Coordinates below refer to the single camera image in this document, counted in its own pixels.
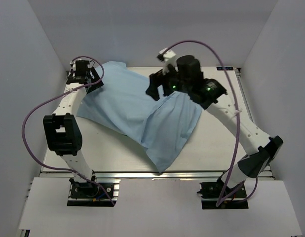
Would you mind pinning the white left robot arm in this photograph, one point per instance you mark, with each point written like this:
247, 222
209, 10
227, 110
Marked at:
62, 133

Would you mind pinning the dark label sticker right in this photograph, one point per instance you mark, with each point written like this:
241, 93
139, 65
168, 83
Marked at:
220, 68

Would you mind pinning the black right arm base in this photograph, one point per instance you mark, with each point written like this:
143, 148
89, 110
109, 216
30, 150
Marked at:
209, 193

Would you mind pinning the white foreground board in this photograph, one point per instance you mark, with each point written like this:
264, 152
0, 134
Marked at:
157, 208

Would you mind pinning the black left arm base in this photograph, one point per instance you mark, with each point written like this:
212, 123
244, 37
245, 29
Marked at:
85, 194

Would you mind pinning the aluminium table frame rail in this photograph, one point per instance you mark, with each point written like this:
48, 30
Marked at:
260, 90

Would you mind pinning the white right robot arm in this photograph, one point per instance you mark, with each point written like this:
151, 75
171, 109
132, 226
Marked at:
259, 147

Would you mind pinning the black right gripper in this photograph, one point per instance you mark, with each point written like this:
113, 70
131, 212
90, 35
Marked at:
158, 79

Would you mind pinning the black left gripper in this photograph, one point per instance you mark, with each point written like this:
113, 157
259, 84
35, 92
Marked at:
94, 74

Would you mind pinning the blue green satin pillowcase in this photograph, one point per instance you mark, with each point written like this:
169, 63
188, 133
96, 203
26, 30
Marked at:
161, 127

